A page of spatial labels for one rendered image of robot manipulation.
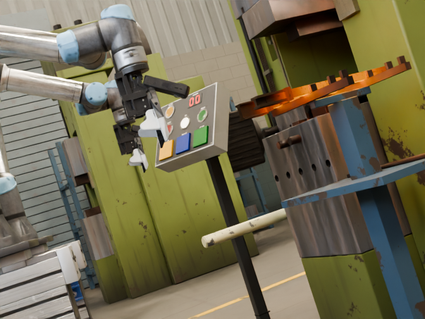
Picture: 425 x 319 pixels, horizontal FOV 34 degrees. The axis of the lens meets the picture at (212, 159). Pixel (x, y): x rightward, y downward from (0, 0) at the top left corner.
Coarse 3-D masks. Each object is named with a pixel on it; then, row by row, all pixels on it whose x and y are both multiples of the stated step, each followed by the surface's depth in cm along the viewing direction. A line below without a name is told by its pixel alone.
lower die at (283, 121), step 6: (360, 102) 242; (300, 108) 235; (288, 114) 242; (294, 114) 239; (300, 114) 236; (306, 114) 233; (276, 120) 250; (282, 120) 247; (288, 120) 243; (294, 120) 240; (282, 126) 248; (288, 126) 244
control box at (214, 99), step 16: (192, 96) 286; (208, 96) 279; (224, 96) 279; (176, 112) 290; (192, 112) 283; (208, 112) 276; (224, 112) 277; (176, 128) 287; (192, 128) 279; (224, 128) 274; (192, 144) 276; (208, 144) 269; (224, 144) 271; (176, 160) 281; (192, 160) 281
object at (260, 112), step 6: (246, 102) 184; (252, 102) 185; (240, 108) 183; (246, 108) 184; (252, 108) 185; (264, 108) 187; (270, 108) 186; (240, 114) 184; (246, 114) 184; (252, 114) 185; (258, 114) 185; (264, 114) 186; (240, 120) 184
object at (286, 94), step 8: (360, 72) 190; (376, 72) 193; (336, 80) 185; (360, 80) 191; (288, 88) 175; (296, 88) 178; (304, 88) 179; (320, 88) 182; (256, 96) 171; (264, 96) 172; (272, 96) 174; (280, 96) 176; (288, 96) 175; (296, 96) 177; (256, 104) 172; (264, 104) 171; (272, 104) 174
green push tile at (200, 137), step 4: (200, 128) 274; (204, 128) 273; (208, 128) 272; (196, 132) 275; (200, 132) 273; (204, 132) 272; (196, 136) 275; (200, 136) 273; (204, 136) 271; (196, 140) 274; (200, 140) 272; (204, 140) 270; (196, 144) 273; (200, 144) 271
